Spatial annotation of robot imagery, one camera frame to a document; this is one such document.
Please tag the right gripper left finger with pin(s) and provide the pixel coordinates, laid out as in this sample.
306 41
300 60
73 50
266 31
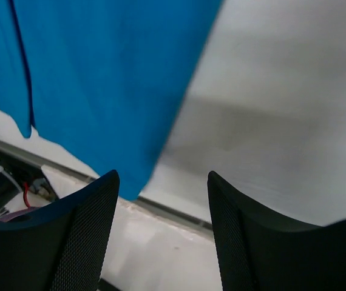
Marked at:
60 246

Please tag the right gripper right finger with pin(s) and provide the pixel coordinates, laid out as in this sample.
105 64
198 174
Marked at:
261 249

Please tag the blue t-shirt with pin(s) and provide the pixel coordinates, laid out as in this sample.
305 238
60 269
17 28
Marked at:
103 79

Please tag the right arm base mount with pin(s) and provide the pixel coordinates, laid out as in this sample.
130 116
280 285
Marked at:
22 186

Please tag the aluminium frame rail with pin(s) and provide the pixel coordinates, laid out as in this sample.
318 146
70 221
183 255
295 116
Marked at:
142 210

